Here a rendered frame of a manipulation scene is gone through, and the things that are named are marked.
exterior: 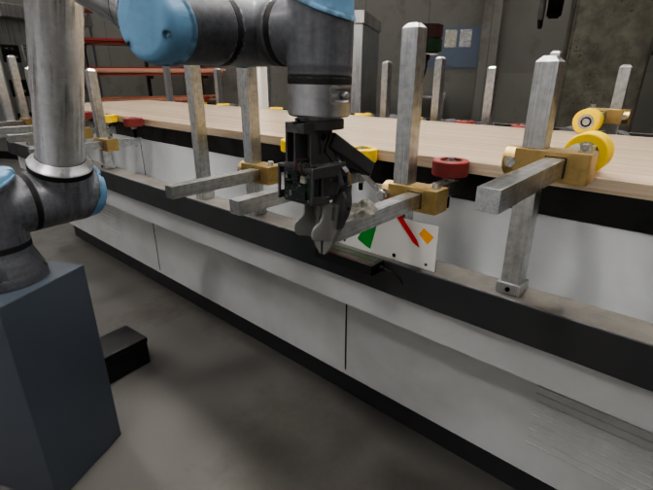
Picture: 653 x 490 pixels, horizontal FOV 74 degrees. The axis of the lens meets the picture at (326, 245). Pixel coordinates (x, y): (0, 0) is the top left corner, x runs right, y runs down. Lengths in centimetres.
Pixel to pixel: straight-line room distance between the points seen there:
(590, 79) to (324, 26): 486
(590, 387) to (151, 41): 88
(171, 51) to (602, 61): 500
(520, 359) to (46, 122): 116
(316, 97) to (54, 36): 70
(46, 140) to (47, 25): 26
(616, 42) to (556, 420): 450
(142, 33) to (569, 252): 89
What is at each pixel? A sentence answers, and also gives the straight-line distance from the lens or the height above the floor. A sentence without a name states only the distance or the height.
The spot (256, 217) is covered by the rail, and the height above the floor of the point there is 70.
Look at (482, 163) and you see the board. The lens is 105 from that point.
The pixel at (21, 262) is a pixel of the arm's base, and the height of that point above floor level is 66.
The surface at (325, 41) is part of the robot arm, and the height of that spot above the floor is 112.
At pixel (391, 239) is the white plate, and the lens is 97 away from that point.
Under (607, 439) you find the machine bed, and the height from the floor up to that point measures 31.
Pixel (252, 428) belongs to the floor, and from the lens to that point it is 158.
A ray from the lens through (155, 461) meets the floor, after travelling 155.
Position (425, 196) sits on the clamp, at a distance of 90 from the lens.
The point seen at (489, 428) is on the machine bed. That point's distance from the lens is 137.
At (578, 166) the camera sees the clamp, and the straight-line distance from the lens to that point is 79.
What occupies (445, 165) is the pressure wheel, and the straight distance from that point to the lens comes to 100.
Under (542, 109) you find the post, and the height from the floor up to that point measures 103.
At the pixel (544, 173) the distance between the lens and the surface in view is 70.
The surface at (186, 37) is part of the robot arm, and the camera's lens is 59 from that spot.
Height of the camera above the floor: 109
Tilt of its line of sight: 21 degrees down
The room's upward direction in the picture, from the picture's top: straight up
